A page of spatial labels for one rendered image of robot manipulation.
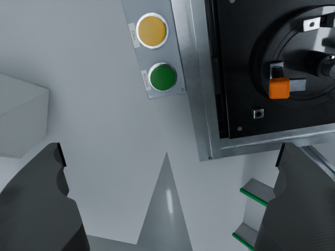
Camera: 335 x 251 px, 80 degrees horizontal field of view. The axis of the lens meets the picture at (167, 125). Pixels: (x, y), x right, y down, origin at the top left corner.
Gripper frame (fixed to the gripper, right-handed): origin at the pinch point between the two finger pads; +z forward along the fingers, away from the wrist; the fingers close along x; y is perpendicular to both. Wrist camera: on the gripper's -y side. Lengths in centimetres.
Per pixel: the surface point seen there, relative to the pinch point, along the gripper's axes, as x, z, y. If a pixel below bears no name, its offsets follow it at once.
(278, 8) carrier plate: 14.7, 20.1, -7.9
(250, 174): 22.0, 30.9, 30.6
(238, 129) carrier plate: 12.3, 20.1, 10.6
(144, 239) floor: -26, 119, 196
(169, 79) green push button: 0.1, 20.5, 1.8
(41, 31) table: -25.4, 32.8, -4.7
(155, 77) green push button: -2.2, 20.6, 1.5
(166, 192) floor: -2, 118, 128
